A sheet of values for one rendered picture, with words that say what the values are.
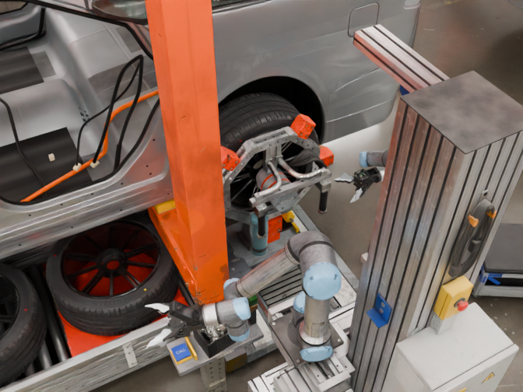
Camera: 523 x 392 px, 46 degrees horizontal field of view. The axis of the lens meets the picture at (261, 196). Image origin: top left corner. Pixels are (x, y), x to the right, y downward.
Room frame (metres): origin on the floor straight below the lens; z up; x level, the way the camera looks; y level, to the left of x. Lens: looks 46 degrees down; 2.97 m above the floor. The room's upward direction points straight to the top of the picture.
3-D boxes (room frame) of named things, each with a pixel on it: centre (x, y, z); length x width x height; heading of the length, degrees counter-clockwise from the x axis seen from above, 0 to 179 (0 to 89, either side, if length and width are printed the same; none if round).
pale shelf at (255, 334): (1.50, 0.22, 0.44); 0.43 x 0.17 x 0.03; 118
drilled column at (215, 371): (1.49, 0.24, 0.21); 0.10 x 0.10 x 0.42; 28
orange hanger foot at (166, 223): (2.02, 0.42, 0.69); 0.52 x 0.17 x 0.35; 28
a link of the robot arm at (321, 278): (1.18, -0.19, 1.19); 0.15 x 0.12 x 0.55; 6
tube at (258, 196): (2.02, -0.01, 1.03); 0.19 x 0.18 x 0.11; 28
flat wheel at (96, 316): (1.95, 0.77, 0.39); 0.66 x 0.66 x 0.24
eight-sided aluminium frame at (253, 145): (2.17, -0.04, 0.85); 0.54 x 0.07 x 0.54; 118
